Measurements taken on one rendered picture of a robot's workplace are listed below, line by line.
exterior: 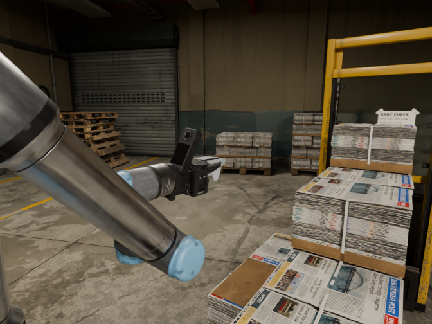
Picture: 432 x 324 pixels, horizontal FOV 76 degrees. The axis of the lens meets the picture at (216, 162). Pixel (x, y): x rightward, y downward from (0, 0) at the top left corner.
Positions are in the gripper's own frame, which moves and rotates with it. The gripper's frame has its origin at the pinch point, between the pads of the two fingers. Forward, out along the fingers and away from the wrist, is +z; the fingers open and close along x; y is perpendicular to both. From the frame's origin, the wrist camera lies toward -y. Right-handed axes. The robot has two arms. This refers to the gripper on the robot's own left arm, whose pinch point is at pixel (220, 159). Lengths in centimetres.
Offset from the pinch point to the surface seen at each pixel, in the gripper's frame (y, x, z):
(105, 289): 141, -122, 34
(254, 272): 65, -5, 45
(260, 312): 38.0, 21.0, -1.6
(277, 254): 65, -5, 68
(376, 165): 11, 25, 98
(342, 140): 1, 7, 97
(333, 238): 29, 26, 39
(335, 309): 36, 36, 13
